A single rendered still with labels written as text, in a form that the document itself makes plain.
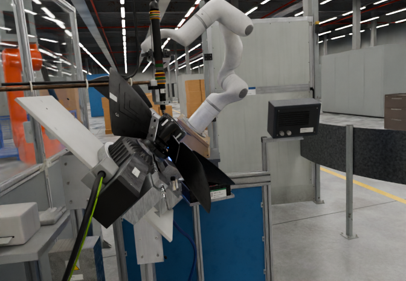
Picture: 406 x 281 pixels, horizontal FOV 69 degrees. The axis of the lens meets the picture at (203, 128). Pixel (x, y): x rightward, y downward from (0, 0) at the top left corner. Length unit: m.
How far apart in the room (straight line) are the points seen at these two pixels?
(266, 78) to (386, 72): 7.80
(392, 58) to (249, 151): 8.21
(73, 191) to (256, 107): 2.31
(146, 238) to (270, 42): 2.47
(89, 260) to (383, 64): 10.14
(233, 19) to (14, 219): 1.24
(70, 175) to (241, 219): 1.02
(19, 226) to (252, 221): 1.17
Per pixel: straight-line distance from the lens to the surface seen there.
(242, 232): 1.83
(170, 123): 1.09
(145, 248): 1.21
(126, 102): 0.93
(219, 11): 1.51
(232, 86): 1.75
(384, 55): 10.67
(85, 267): 1.18
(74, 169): 1.15
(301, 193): 3.50
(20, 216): 1.22
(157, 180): 0.90
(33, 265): 1.40
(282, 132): 1.65
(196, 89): 9.31
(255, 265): 1.95
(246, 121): 3.12
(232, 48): 1.67
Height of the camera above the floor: 1.36
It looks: 8 degrees down
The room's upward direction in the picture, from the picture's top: 4 degrees counter-clockwise
